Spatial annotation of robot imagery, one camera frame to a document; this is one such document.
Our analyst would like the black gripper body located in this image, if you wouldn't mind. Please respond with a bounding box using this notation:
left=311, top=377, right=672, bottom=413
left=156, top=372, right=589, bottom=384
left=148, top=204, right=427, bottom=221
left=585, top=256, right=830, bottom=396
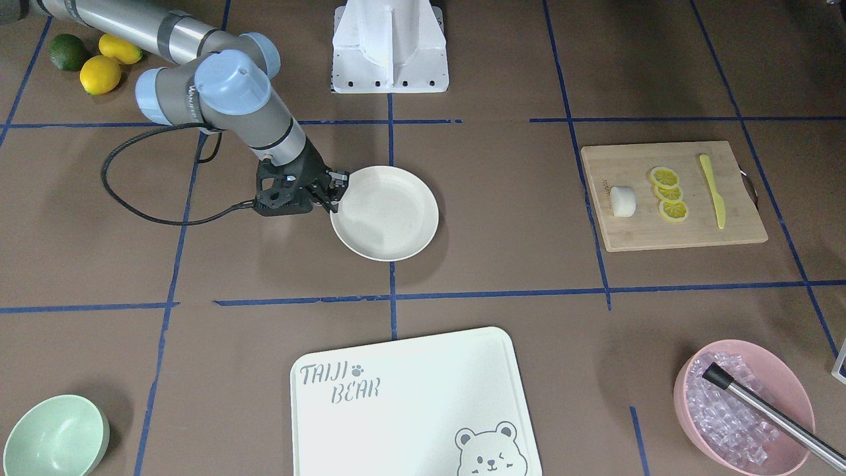
left=256, top=140, right=329, bottom=217

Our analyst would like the cream round plate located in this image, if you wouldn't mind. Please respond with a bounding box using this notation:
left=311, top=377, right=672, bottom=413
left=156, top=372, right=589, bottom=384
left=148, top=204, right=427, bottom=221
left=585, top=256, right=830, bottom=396
left=330, top=166, right=440, bottom=262

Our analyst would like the white bun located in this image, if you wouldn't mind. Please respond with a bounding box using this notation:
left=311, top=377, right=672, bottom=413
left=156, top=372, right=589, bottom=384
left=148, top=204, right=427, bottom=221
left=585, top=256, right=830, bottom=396
left=609, top=186, right=637, bottom=218

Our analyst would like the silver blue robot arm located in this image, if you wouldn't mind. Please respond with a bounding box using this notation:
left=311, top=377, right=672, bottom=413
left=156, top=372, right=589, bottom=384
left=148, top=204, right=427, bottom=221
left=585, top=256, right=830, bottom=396
left=2, top=1, right=350, bottom=216

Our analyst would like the white bear tray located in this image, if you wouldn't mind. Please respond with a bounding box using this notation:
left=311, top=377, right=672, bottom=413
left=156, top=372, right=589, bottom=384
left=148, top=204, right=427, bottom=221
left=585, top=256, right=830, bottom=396
left=290, top=327, right=542, bottom=475

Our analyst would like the yellow lemon upper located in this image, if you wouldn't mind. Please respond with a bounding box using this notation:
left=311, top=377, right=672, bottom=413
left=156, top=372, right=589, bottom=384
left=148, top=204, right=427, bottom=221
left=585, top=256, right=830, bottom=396
left=98, top=34, right=144, bottom=65

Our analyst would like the yellow lemon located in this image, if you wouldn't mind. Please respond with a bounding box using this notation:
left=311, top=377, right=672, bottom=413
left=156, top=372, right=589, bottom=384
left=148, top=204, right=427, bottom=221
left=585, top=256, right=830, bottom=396
left=79, top=56, right=123, bottom=96
left=98, top=34, right=144, bottom=65

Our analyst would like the yellow lemon lower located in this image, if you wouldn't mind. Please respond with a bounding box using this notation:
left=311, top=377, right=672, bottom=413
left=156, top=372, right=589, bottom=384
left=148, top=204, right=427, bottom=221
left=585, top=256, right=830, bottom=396
left=79, top=56, right=123, bottom=96

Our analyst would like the green lime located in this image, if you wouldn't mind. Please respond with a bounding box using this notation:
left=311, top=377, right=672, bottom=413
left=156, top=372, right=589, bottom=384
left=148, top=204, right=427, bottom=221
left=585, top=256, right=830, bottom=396
left=49, top=34, right=90, bottom=71

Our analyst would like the green bowl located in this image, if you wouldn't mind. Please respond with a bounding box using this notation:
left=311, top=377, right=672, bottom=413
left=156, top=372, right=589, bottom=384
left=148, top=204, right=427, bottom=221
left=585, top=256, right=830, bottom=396
left=3, top=394, right=110, bottom=475

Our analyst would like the lemon slice top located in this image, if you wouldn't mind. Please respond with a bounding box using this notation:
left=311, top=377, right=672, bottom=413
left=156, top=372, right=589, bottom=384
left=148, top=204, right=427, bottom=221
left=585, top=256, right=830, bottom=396
left=649, top=166, right=680, bottom=190

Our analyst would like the lemon slice middle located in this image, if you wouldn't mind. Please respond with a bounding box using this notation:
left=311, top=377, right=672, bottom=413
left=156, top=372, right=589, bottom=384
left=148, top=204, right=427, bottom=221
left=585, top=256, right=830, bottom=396
left=652, top=186, right=685, bottom=203

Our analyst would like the bamboo cutting board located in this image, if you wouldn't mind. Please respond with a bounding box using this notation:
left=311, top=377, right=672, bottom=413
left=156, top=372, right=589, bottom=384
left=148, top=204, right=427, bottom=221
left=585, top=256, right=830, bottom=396
left=581, top=141, right=768, bottom=252

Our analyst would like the yellow plastic knife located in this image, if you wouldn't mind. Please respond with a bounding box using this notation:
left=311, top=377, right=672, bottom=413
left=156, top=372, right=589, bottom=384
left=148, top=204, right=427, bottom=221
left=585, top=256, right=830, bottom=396
left=698, top=153, right=727, bottom=229

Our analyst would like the pink bowl with ice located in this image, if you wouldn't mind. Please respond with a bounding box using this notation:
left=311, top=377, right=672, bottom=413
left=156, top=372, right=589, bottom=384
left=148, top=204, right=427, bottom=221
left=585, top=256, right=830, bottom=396
left=673, top=340, right=816, bottom=475

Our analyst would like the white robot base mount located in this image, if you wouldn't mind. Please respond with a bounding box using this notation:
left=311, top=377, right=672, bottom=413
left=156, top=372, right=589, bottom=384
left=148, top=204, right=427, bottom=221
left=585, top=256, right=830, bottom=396
left=330, top=1, right=450, bottom=95

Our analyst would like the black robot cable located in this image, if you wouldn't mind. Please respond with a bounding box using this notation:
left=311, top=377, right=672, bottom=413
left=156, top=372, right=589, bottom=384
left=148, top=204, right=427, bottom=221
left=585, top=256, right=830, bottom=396
left=100, top=123, right=260, bottom=227

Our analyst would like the metal cutting board handle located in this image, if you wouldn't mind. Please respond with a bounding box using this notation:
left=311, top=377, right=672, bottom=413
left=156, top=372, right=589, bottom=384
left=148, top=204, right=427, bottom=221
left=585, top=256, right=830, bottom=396
left=740, top=169, right=759, bottom=210

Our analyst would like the metal ice scoop handle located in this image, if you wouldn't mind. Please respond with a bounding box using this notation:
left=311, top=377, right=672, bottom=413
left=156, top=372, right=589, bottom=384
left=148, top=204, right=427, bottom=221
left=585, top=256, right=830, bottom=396
left=702, top=364, right=845, bottom=474

